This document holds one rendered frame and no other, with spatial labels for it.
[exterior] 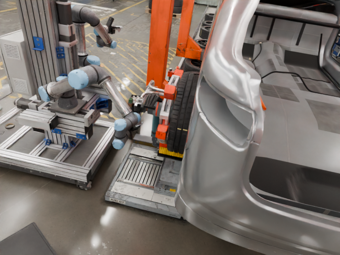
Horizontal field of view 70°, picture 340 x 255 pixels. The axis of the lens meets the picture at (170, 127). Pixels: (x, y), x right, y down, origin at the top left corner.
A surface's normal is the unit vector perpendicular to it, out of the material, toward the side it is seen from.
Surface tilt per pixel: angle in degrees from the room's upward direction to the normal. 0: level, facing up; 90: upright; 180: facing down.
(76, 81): 86
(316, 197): 0
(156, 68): 90
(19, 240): 0
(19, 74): 90
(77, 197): 0
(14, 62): 90
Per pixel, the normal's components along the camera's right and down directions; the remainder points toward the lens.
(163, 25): -0.19, 0.55
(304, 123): 0.05, -0.58
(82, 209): 0.12, -0.81
